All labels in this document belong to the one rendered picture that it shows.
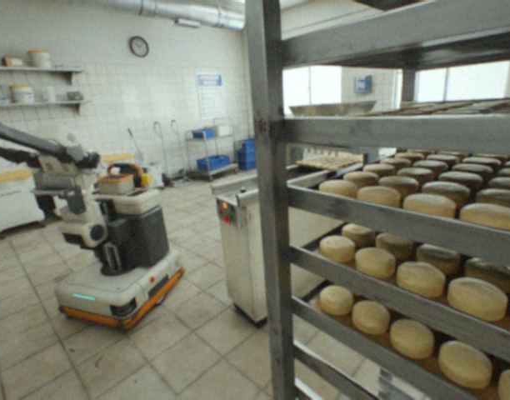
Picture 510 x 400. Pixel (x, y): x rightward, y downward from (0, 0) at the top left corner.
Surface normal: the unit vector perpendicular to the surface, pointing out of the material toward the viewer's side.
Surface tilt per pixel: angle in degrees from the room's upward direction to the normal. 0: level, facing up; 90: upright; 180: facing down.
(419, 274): 0
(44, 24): 90
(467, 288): 0
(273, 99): 90
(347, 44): 90
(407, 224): 90
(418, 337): 0
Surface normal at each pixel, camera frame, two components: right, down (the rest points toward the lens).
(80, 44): 0.72, 0.16
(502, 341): -0.73, 0.25
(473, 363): -0.07, -0.95
